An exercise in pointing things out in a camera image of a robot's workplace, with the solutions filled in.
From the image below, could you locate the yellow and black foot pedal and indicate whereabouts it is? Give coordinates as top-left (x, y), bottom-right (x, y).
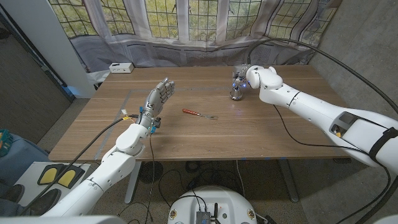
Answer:
top-left (55, 164), bottom-right (85, 189)
top-left (37, 164), bottom-right (65, 186)

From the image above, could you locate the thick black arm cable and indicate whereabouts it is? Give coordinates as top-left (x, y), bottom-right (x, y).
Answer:
top-left (247, 37), bottom-right (398, 224)
top-left (18, 114), bottom-right (139, 215)

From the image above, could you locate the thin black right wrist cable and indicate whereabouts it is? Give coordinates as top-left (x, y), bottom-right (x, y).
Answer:
top-left (272, 105), bottom-right (392, 224)

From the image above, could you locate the teal object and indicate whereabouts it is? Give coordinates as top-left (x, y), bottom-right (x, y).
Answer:
top-left (0, 129), bottom-right (14, 157)

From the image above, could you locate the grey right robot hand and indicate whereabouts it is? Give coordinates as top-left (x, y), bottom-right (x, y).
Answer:
top-left (231, 64), bottom-right (252, 90)

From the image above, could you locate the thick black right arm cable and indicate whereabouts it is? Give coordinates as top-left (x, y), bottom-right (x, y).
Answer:
top-left (247, 37), bottom-right (398, 224)

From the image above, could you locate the thin black left wrist cable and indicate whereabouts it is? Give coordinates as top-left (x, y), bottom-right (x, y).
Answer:
top-left (144, 135), bottom-right (155, 224)

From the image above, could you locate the blue bag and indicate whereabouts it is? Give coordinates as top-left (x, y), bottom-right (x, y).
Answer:
top-left (0, 133), bottom-right (50, 184)

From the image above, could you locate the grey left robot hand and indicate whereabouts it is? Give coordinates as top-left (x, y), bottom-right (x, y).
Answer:
top-left (136, 77), bottom-right (175, 130)

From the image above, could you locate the white floor board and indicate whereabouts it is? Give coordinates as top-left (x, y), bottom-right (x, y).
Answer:
top-left (14, 161), bottom-right (91, 217)

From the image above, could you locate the white power box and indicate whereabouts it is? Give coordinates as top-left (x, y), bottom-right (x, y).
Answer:
top-left (108, 62), bottom-right (135, 74)

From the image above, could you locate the black floor cable bundle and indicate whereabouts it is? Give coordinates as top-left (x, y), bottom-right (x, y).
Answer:
top-left (158, 160), bottom-right (246, 200)

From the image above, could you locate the white robot torso base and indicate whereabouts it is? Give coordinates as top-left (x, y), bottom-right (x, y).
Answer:
top-left (167, 185), bottom-right (258, 224)

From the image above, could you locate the silver handbell with black handle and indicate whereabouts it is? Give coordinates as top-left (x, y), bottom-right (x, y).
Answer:
top-left (229, 82), bottom-right (244, 101)

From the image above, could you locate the white table leg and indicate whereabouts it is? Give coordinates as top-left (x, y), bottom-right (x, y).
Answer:
top-left (124, 161), bottom-right (142, 205)

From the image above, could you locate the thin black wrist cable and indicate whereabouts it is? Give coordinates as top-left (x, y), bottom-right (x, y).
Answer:
top-left (144, 135), bottom-right (155, 224)
top-left (272, 105), bottom-right (392, 224)

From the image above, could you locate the grey electronics box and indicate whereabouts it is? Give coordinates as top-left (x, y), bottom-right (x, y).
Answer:
top-left (195, 210), bottom-right (211, 224)

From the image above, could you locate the grey table leg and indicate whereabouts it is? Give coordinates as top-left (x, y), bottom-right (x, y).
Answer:
top-left (278, 159), bottom-right (300, 203)

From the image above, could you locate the person leg in jeans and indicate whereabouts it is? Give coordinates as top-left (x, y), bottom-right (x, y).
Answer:
top-left (0, 207), bottom-right (30, 217)

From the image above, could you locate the dark shoe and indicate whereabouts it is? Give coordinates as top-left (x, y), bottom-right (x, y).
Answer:
top-left (29, 188), bottom-right (62, 215)
top-left (0, 184), bottom-right (24, 203)

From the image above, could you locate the fork with red handle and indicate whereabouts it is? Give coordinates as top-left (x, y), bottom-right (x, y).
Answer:
top-left (182, 108), bottom-right (219, 121)

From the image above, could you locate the round black floor fan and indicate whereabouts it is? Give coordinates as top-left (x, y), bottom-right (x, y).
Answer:
top-left (139, 161), bottom-right (164, 184)

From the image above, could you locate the printed window backdrop cloth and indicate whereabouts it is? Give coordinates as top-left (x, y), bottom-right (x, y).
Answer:
top-left (48, 0), bottom-right (343, 75)

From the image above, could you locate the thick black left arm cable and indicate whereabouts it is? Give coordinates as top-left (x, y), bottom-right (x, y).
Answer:
top-left (18, 114), bottom-right (139, 215)

